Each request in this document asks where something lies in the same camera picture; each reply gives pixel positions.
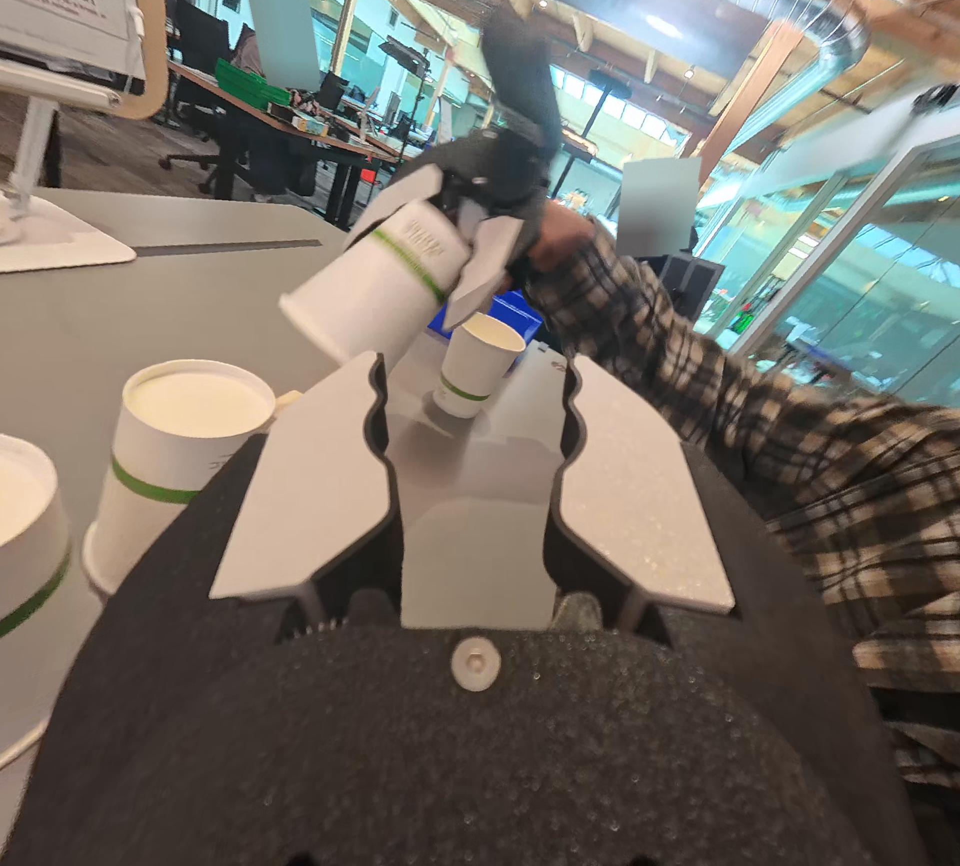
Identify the person's right forearm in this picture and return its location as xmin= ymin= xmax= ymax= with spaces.
xmin=525 ymin=229 xmax=960 ymax=786

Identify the green plastic crate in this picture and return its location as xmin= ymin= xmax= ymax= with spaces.
xmin=215 ymin=58 xmax=291 ymax=110

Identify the tripod light stand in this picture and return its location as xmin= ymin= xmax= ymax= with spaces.
xmin=378 ymin=34 xmax=432 ymax=155

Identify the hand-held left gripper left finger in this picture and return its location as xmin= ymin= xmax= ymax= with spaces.
xmin=208 ymin=350 xmax=400 ymax=602

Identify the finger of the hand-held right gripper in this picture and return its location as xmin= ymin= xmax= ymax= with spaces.
xmin=446 ymin=215 xmax=526 ymax=327
xmin=343 ymin=163 xmax=447 ymax=252

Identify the person's right hand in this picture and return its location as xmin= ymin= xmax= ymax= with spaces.
xmin=517 ymin=201 xmax=599 ymax=276

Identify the wooden-top desk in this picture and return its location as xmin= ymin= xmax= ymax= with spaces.
xmin=168 ymin=60 xmax=402 ymax=222

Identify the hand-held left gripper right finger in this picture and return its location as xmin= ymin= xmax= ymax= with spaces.
xmin=549 ymin=355 xmax=738 ymax=614

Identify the white paper cup green band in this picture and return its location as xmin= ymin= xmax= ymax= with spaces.
xmin=432 ymin=313 xmax=528 ymax=420
xmin=279 ymin=199 xmax=472 ymax=366
xmin=81 ymin=358 xmax=279 ymax=596
xmin=0 ymin=433 xmax=74 ymax=766

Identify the blue plastic bin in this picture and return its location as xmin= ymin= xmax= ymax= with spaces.
xmin=427 ymin=289 xmax=546 ymax=351

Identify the wooden pillar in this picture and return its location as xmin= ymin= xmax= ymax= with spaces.
xmin=697 ymin=19 xmax=807 ymax=185

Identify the silver ventilation duct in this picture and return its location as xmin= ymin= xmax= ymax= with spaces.
xmin=525 ymin=0 xmax=873 ymax=140

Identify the black floor lamp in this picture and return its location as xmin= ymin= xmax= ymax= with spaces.
xmin=577 ymin=67 xmax=633 ymax=155

